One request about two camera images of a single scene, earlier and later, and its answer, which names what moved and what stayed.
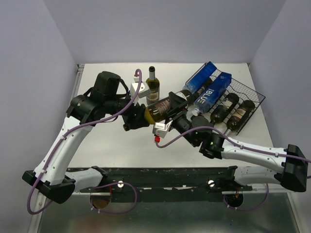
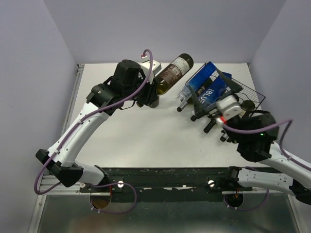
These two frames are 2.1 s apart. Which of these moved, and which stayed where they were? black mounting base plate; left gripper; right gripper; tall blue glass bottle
Moved: right gripper; left gripper
Stayed: tall blue glass bottle; black mounting base plate
